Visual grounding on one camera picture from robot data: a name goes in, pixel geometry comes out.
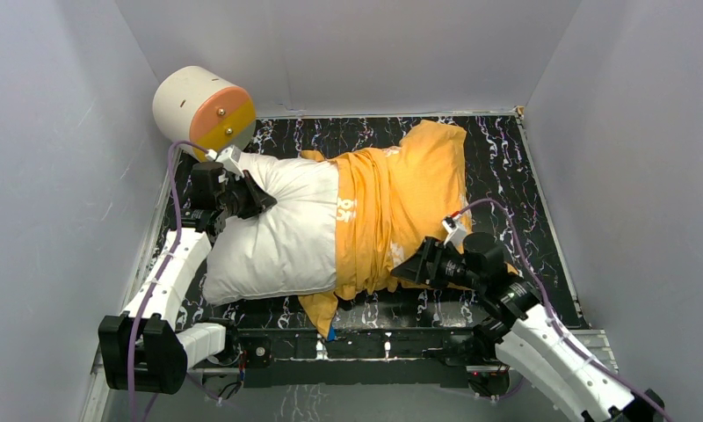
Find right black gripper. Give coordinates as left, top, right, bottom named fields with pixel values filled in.
left=389, top=236, right=483, bottom=291

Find white pillow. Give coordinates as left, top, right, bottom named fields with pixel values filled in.
left=202, top=153, right=339, bottom=305

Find blue and yellow pillowcase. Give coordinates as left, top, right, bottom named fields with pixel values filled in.
left=299, top=120, right=467, bottom=337

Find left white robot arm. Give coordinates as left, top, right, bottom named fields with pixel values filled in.
left=98, top=159, right=276, bottom=395

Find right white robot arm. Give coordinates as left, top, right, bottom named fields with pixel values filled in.
left=392, top=233, right=663, bottom=421

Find white cylinder drawer unit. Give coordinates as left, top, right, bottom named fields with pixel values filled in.
left=152, top=66, right=257, bottom=152

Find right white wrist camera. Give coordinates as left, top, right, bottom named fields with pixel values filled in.
left=442, top=214, right=468, bottom=248

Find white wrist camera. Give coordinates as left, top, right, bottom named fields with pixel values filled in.
left=442, top=214, right=468, bottom=248
left=206, top=145, right=243, bottom=177

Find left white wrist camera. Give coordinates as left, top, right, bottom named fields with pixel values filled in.
left=206, top=145, right=243, bottom=177

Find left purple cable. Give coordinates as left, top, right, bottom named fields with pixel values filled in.
left=125, top=140, right=216, bottom=422

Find purple cable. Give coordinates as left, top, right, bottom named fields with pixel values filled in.
left=125, top=140, right=216, bottom=422
left=450, top=198, right=678, bottom=422

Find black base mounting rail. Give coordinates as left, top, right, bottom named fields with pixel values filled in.
left=236, top=328, right=500, bottom=388

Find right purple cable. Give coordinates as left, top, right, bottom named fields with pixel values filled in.
left=450, top=198, right=678, bottom=422

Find aluminium frame rail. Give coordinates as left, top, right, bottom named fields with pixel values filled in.
left=92, top=329, right=620, bottom=375

